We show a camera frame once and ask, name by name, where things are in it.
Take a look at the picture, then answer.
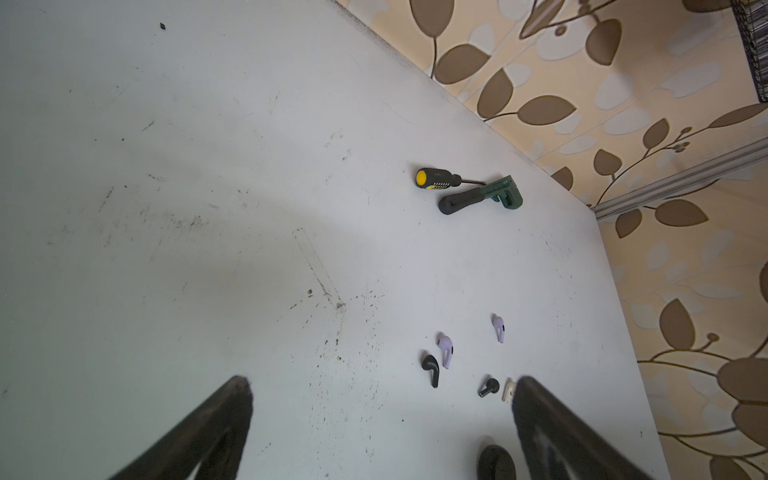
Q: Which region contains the black earbud right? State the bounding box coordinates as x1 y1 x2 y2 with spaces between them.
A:
478 377 500 398

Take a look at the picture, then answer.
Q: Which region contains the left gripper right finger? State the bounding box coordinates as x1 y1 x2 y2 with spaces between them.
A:
512 376 649 480

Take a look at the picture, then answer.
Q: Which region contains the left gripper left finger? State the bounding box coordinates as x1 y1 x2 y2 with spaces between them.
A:
113 376 253 479

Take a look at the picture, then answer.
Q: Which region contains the black earbud left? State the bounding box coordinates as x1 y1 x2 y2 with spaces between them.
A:
421 354 440 389

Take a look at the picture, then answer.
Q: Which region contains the black earbud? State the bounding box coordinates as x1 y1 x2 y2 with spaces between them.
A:
421 354 440 389
478 377 500 398

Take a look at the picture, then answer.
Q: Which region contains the black yellow screwdriver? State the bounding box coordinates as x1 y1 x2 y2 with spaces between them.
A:
415 168 485 190

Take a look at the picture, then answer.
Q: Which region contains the cream earbud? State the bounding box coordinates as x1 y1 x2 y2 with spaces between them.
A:
502 379 517 403

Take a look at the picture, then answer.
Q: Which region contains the back wire basket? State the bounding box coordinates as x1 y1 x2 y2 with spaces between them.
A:
730 0 768 103

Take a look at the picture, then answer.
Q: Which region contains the purple earbud right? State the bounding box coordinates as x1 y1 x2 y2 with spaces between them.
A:
491 315 505 344

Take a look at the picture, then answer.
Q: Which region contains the green pipe wrench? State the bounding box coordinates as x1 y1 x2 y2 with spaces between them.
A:
438 176 523 215

